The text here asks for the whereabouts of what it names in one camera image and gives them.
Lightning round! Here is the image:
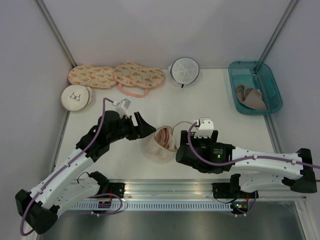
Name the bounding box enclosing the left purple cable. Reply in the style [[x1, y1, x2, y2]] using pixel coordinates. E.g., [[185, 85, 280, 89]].
[[20, 97, 118, 236]]

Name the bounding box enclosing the frame post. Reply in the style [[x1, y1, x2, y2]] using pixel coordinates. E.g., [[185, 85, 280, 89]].
[[258, 0, 300, 62], [34, 0, 77, 68]]

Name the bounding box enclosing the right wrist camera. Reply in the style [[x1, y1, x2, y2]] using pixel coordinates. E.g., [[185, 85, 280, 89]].
[[193, 117, 215, 139]]

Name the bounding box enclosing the white mesh laundry bag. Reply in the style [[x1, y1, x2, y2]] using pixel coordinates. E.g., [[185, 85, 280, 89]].
[[168, 57, 200, 88]]

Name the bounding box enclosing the pink lace bra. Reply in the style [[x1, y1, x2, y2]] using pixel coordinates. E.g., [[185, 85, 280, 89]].
[[154, 126, 175, 151]]

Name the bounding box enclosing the aluminium mounting rail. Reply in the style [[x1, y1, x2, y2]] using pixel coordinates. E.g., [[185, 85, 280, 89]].
[[62, 178, 307, 201]]

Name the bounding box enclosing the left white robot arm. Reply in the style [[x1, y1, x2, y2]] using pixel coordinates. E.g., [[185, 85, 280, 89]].
[[15, 110, 156, 236]]

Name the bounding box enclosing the teal plastic bin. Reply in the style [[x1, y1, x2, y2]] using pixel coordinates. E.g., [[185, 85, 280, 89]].
[[228, 61, 283, 116]]

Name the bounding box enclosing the floral bra bag left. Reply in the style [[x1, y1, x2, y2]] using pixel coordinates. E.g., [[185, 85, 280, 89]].
[[67, 65, 118, 89]]

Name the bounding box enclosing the beige glasses-print laundry bag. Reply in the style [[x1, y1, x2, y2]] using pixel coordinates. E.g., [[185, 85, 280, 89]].
[[61, 85, 93, 112]]

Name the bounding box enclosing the purple cable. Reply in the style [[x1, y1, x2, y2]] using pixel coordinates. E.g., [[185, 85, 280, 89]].
[[20, 97, 118, 236], [187, 122, 320, 182]]

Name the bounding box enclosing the beige round laundry bag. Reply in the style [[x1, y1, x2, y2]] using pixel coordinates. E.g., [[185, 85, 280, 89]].
[[141, 121, 192, 164]]

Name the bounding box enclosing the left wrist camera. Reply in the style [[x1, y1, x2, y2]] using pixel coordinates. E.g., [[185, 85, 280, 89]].
[[112, 98, 131, 119]]

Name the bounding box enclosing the floral bra bag pink handle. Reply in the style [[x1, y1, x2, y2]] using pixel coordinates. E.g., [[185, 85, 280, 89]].
[[113, 62, 166, 98]]

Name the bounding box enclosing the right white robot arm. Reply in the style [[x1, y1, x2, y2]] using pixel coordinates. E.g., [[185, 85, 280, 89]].
[[175, 130, 318, 198]]

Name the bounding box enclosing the left frame post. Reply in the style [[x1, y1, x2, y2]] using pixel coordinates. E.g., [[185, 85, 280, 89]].
[[34, 0, 77, 68]]

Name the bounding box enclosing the white slotted cable duct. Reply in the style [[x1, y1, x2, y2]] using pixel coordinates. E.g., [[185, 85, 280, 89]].
[[70, 200, 232, 212]]

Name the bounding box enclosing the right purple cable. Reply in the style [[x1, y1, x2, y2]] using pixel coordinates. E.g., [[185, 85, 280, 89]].
[[187, 122, 320, 182]]

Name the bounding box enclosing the right frame post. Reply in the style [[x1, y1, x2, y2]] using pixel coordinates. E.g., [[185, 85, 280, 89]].
[[258, 0, 300, 62]]

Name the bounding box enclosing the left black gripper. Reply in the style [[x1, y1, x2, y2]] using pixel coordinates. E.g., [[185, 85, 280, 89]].
[[107, 112, 156, 144]]

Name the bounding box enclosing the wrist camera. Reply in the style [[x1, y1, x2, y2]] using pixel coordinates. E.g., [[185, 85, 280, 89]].
[[112, 98, 131, 119], [193, 117, 215, 139]]

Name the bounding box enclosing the beige bra in bin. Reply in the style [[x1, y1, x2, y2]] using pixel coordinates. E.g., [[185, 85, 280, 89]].
[[235, 85, 267, 111]]

